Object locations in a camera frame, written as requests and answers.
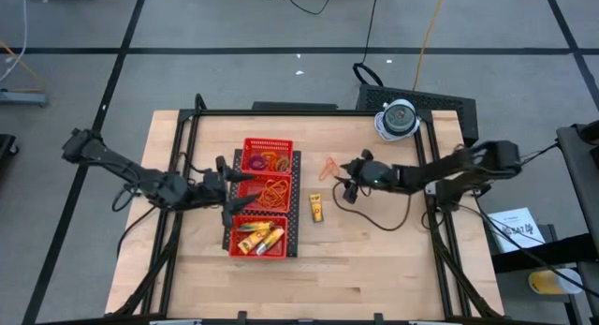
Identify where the grey floor stand base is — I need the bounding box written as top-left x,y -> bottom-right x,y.
0,89 -> 51,109

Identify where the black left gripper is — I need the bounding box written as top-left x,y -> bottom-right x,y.
186,155 -> 259,228

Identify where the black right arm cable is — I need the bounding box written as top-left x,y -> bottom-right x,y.
330,180 -> 414,232

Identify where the black hanging cable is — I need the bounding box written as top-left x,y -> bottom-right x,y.
351,0 -> 383,87

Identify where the black perforated metal shelf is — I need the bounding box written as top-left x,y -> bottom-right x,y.
222,149 -> 303,259

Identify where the yellow snack packet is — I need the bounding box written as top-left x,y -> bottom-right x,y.
308,193 -> 326,224

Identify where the yellow white roll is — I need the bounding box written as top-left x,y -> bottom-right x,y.
528,267 -> 584,296

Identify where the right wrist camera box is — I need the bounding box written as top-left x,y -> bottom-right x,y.
364,160 -> 399,188

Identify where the black side cart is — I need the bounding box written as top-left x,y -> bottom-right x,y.
486,120 -> 599,325

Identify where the orange floor cable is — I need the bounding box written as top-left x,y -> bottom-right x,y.
0,39 -> 46,92

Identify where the white floor cable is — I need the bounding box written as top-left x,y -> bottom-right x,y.
0,0 -> 29,82

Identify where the black equipment foot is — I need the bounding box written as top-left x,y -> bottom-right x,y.
0,133 -> 20,171

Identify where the black perforated computer case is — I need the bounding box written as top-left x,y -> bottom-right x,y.
356,83 -> 479,151

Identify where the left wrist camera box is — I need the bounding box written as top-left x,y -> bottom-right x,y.
156,172 -> 189,209

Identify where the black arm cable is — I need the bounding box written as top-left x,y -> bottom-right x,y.
115,203 -> 163,259
330,180 -> 414,232

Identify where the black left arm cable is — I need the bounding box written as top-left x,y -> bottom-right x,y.
115,203 -> 163,259

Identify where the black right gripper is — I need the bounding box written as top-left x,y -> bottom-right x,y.
335,149 -> 375,204

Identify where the yellow hanging cable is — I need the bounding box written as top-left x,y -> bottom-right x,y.
411,0 -> 449,91

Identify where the white paper sheet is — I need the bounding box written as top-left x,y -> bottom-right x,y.
486,206 -> 547,255

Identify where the black aluminium rig frame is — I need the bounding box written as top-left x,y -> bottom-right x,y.
105,93 -> 506,325

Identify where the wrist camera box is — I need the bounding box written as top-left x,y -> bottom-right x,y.
364,160 -> 399,188
156,172 -> 189,209

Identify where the black floor cable bundle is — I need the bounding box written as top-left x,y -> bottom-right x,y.
259,0 -> 339,16

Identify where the white cylindrical cup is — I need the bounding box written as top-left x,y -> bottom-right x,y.
379,98 -> 420,139

